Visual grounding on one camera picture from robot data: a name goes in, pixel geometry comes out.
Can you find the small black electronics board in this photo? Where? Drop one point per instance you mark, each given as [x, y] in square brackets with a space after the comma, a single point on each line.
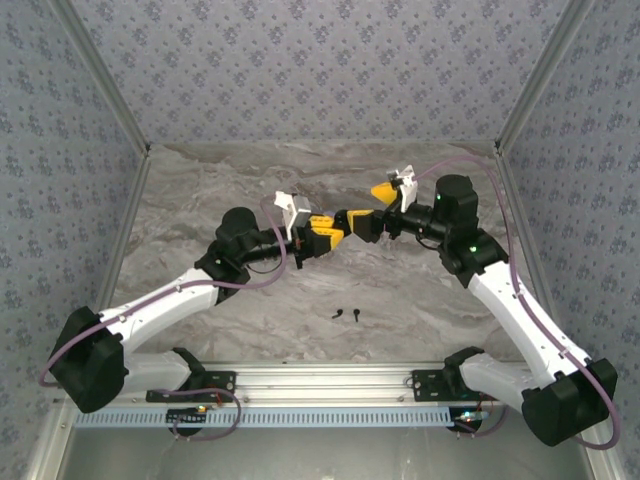
[467, 418]
[187, 416]

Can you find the aluminium frame post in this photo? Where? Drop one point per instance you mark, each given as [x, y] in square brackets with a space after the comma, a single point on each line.
[544, 75]
[104, 75]

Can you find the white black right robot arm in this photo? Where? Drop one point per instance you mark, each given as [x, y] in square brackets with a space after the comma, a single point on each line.
[525, 320]

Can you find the aluminium table side rail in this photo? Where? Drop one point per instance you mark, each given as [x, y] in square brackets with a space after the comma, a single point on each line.
[530, 250]
[125, 225]

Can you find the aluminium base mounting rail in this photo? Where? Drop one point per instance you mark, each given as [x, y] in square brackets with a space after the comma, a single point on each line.
[320, 382]

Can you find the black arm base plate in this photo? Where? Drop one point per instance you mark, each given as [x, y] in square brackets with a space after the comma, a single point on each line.
[425, 385]
[222, 382]

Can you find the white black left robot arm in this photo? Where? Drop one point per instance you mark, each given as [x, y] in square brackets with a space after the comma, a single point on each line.
[160, 302]

